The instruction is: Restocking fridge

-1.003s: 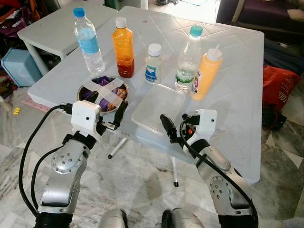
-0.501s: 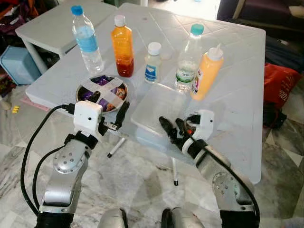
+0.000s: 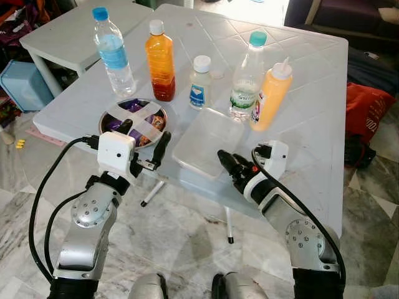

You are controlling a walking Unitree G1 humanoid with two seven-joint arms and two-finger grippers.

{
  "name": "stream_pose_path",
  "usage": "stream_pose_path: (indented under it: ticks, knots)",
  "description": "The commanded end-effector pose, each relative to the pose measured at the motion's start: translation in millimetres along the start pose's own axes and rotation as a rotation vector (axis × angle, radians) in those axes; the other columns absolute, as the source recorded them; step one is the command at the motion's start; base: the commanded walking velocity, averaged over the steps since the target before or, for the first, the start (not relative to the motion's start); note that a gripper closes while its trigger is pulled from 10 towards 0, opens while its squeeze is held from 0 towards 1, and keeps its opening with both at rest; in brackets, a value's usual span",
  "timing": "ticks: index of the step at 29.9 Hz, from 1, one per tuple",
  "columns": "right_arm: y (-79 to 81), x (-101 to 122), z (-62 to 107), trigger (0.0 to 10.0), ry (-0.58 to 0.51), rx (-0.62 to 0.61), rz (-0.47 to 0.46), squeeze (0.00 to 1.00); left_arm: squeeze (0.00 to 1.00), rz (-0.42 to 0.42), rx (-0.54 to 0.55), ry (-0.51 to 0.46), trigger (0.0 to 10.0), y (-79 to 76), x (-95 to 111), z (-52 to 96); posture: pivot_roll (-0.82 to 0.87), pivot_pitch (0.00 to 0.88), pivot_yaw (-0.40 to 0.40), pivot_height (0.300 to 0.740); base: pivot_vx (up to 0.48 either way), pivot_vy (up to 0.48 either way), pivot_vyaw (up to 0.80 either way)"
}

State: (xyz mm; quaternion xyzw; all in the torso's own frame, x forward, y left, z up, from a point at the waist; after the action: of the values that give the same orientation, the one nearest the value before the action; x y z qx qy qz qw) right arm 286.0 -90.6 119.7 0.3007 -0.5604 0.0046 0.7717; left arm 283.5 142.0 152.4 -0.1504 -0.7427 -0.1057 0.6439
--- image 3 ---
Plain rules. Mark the yellow toy blocks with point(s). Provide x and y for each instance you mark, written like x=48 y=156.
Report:
x=21 y=144

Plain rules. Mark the blue plastic bin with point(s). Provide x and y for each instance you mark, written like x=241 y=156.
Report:
x=25 y=87

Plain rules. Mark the grey left robot leg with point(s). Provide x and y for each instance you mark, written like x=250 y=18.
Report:
x=148 y=288

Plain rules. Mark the small bottle white cap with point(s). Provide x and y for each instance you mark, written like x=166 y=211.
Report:
x=200 y=87

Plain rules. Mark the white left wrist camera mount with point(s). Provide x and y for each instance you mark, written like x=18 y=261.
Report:
x=115 y=152

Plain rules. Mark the large white plastic table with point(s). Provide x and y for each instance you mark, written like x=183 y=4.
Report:
x=299 y=93

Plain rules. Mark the orange squeeze sauce bottle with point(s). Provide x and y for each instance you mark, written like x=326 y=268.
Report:
x=269 y=96

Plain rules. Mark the taped steel bowl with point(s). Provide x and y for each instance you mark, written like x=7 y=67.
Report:
x=146 y=118

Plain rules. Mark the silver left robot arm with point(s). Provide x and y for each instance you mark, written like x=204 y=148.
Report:
x=87 y=215

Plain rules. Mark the grey right robot leg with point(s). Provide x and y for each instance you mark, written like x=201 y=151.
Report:
x=243 y=289

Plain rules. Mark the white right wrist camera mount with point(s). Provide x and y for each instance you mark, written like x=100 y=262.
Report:
x=276 y=162

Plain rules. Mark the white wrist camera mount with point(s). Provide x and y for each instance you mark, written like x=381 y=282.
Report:
x=276 y=162
x=115 y=152

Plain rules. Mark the dark sofa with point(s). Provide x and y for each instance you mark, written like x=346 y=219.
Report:
x=349 y=15

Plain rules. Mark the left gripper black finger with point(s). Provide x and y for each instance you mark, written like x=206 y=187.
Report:
x=124 y=128
x=162 y=148

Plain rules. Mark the grey robot leg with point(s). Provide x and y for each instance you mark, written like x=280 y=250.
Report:
x=243 y=289
x=148 y=288

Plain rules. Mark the small white plastic table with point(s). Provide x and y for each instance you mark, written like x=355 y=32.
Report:
x=62 y=31

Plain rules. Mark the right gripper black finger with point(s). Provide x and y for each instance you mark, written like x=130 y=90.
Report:
x=227 y=162
x=262 y=151

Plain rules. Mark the water bottle blue cap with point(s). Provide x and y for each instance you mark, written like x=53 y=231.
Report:
x=114 y=56

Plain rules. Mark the black bag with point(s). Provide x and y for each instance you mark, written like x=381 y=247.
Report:
x=374 y=71

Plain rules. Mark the orange drink bottle white cap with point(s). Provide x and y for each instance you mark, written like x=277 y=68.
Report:
x=160 y=62

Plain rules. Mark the clear bottle teal cap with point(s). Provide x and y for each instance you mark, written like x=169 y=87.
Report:
x=246 y=81

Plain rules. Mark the red bag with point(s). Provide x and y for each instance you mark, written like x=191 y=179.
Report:
x=368 y=109

